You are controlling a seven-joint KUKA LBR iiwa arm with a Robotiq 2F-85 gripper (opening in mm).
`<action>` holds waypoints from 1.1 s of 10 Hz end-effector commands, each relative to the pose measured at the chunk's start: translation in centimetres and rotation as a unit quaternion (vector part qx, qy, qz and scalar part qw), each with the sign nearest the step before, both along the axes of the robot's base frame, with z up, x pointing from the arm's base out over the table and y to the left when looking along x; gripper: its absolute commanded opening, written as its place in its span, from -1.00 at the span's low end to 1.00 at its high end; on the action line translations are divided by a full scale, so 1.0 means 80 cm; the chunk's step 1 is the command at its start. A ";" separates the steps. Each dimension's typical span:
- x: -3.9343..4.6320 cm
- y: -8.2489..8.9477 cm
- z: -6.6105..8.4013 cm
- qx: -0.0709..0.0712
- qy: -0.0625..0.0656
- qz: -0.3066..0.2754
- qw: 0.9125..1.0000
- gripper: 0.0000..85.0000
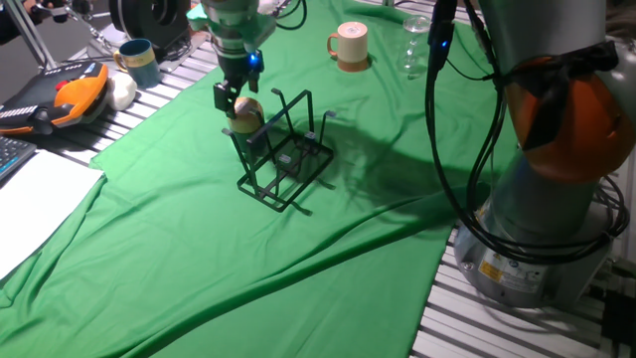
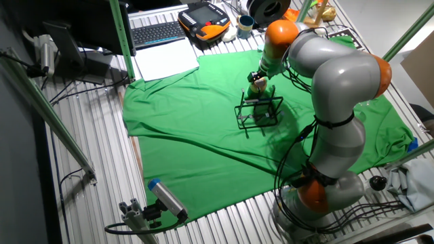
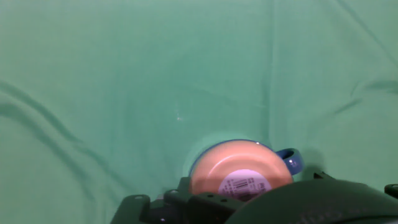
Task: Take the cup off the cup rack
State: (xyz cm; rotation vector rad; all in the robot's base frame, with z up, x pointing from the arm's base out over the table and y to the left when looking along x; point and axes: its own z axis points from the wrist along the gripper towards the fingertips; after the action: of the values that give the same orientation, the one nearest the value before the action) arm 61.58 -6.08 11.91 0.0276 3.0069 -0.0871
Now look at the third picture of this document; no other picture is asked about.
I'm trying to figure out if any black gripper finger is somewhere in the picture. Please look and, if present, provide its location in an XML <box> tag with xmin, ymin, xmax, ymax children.
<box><xmin>110</xmin><ymin>177</ymin><xmax>246</xmax><ymax>224</ymax></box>

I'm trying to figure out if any green cloth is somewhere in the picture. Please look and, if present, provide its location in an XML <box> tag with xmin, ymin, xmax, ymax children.
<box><xmin>0</xmin><ymin>0</ymin><xmax>398</xmax><ymax>224</ymax></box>

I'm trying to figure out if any blue cup with tan base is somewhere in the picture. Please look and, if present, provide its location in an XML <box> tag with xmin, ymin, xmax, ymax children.
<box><xmin>188</xmin><ymin>139</ymin><xmax>305</xmax><ymax>203</ymax></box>

